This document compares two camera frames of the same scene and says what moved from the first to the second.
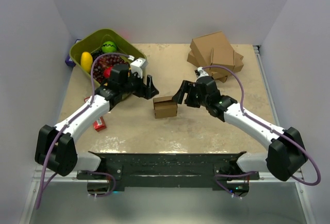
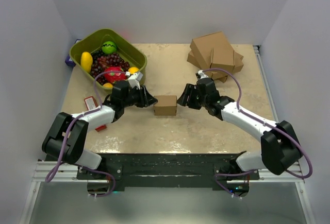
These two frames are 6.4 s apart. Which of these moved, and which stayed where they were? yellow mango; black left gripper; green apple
Moved: black left gripper
Stayed: green apple; yellow mango
